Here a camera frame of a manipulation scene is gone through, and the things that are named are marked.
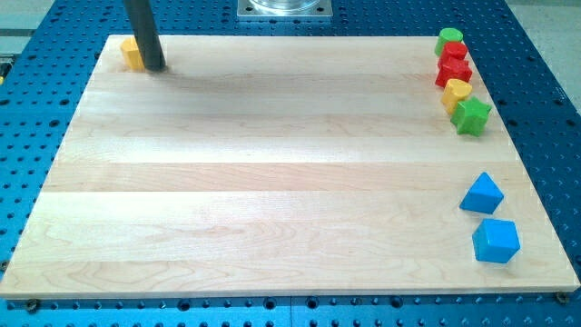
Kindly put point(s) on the blue cube block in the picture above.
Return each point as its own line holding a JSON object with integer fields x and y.
{"x": 495, "y": 241}

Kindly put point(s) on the yellow block at top left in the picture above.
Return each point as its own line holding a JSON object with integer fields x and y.
{"x": 131, "y": 54}

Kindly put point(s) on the green cylinder block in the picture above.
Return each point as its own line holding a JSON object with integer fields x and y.
{"x": 446, "y": 35}

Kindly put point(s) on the left board stop screw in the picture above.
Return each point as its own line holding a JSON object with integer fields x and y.
{"x": 32, "y": 305}

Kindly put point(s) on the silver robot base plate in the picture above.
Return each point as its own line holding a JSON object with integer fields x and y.
{"x": 284, "y": 8}

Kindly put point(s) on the red star block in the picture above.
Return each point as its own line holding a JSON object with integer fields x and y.
{"x": 453, "y": 68}

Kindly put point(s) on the green star block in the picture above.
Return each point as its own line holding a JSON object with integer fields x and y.
{"x": 471, "y": 116}

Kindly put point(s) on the right board stop screw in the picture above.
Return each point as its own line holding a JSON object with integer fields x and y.
{"x": 561, "y": 297}

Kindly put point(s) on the red cylinder block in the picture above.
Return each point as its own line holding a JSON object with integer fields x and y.
{"x": 452, "y": 50}

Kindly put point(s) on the light wooden board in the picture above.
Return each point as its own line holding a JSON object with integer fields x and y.
{"x": 276, "y": 165}

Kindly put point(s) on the blue triangular block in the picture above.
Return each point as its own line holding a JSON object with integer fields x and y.
{"x": 483, "y": 196}

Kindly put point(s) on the yellow heart block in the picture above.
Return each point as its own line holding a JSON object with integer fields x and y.
{"x": 455, "y": 90}

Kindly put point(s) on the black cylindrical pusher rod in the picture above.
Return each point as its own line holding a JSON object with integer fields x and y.
{"x": 145, "y": 31}

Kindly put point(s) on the board stop screw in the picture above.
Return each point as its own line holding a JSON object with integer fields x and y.
{"x": 561, "y": 297}
{"x": 32, "y": 305}

